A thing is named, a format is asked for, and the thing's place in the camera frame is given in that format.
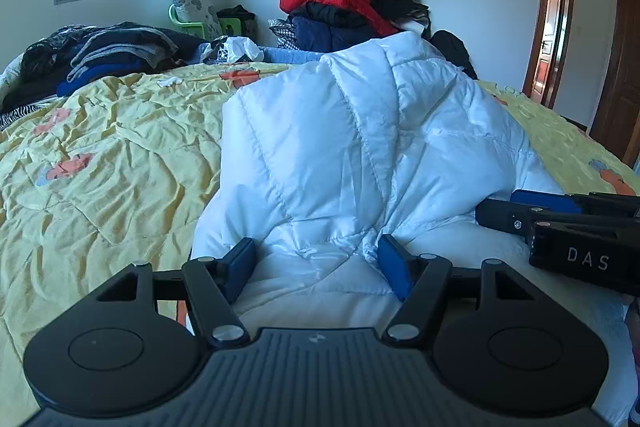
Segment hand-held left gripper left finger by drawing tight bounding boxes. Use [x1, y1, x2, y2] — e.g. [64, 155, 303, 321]
[95, 237, 258, 350]

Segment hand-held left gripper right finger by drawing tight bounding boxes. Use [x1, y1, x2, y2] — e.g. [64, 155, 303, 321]
[377, 233, 543, 350]

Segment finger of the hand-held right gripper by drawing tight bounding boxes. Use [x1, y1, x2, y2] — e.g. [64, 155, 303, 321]
[511, 189, 640, 220]
[475, 198, 586, 238]

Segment white padded jacket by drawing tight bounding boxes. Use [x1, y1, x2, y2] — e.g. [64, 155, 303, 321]
[186, 31, 638, 427]

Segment navy blue clothes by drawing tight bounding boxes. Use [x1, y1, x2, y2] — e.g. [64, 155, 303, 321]
[290, 2, 396, 52]

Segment pile of dark clothes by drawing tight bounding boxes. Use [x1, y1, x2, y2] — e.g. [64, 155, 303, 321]
[0, 23, 206, 112]

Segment yellow printed blanket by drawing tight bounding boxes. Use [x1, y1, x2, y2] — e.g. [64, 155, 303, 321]
[0, 62, 640, 408]

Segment black bag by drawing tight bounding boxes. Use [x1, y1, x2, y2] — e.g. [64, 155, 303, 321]
[430, 29, 478, 80]

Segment wooden hallway door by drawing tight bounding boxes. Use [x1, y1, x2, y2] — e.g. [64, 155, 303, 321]
[530, 0, 577, 110]

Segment white quilt bundle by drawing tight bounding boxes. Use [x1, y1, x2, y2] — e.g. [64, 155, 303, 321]
[402, 18, 431, 42]

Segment white plastic bag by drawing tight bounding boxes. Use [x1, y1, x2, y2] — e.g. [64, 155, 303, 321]
[202, 36, 265, 65]

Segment black and white checked cloth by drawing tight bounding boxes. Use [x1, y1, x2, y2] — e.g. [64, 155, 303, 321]
[268, 18, 296, 50]

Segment green plastic stool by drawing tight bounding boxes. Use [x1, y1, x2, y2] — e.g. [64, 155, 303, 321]
[219, 18, 253, 38]

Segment green plastic chair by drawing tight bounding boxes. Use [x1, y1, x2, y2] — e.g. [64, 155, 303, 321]
[168, 3, 211, 38]

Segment black cloth on stool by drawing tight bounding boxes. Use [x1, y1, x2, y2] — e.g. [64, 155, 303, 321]
[216, 5, 257, 25]

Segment zebra striped cloth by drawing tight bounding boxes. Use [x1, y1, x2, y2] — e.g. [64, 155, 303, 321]
[0, 104, 48, 132]

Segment floral pillow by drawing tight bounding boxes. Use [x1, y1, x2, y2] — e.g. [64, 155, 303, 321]
[169, 0, 222, 38]

